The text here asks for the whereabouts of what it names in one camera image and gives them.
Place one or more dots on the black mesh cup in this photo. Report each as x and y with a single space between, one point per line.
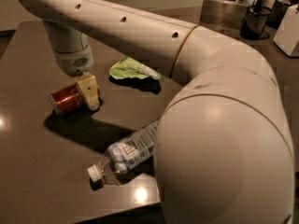
254 22

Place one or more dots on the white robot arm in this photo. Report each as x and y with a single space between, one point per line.
223 151

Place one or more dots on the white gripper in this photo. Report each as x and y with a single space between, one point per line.
74 62

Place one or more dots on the green chip bag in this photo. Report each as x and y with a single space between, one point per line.
130 68

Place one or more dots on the clear plastic water bottle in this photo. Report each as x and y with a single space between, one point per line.
123 156

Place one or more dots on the steel dispenser base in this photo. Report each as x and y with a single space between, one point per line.
223 13

